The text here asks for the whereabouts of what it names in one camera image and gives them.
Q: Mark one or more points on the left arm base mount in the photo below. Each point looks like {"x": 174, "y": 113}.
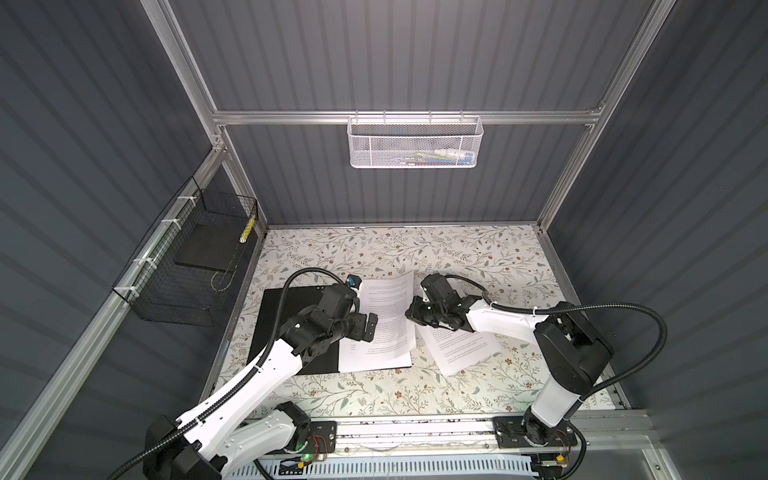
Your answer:
{"x": 317, "y": 438}

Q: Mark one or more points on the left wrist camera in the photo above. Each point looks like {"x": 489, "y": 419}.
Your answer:
{"x": 354, "y": 282}

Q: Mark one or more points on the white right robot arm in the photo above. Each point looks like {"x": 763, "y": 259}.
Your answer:
{"x": 572, "y": 349}

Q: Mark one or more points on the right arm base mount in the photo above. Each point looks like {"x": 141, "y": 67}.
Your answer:
{"x": 525, "y": 430}

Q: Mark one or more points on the white wire mesh basket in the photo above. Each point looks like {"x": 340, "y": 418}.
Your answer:
{"x": 374, "y": 140}

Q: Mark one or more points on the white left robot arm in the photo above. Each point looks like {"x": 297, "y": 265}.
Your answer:
{"x": 169, "y": 457}

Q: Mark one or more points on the white slotted cable duct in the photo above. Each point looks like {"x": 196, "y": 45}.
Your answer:
{"x": 464, "y": 466}

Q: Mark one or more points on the aluminium front rail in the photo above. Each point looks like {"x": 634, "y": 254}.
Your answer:
{"x": 390, "y": 435}

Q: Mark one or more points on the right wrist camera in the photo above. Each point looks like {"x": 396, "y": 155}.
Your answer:
{"x": 438, "y": 290}

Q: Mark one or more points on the yellow marker pen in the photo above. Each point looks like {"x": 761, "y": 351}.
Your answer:
{"x": 244, "y": 236}

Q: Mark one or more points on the black pad in basket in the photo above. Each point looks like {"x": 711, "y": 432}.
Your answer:
{"x": 210, "y": 247}

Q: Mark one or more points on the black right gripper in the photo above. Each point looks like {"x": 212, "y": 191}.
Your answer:
{"x": 413, "y": 311}

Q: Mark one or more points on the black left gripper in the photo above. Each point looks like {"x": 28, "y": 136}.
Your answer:
{"x": 358, "y": 331}

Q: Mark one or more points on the printed paper sheet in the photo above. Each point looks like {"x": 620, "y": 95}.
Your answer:
{"x": 394, "y": 336}

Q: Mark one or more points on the pens in white basket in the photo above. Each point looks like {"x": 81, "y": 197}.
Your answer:
{"x": 456, "y": 157}

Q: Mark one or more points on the black file folder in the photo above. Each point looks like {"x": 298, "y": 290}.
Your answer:
{"x": 303, "y": 318}

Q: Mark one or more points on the black wire mesh basket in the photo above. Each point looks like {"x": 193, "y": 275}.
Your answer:
{"x": 190, "y": 270}

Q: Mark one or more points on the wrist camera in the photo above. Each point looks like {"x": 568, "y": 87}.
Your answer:
{"x": 354, "y": 282}
{"x": 438, "y": 290}

